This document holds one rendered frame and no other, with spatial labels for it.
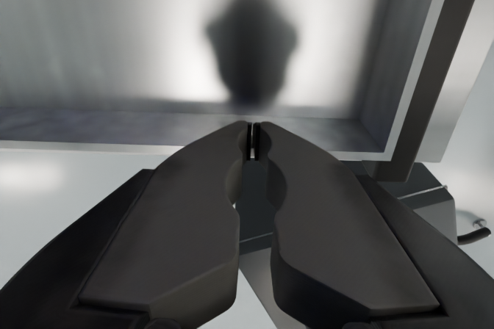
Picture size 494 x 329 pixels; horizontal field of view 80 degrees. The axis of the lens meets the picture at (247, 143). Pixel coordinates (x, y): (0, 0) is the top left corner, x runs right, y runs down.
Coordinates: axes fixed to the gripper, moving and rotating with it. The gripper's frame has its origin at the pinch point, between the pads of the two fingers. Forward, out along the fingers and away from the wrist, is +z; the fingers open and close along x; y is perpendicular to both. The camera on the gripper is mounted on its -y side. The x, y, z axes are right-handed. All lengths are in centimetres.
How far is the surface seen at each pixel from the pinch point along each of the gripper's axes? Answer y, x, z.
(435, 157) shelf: 3.5, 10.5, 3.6
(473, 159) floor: 59, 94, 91
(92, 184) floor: 77, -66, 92
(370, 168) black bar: 3.3, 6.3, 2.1
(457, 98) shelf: -0.1, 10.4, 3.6
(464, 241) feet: 93, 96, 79
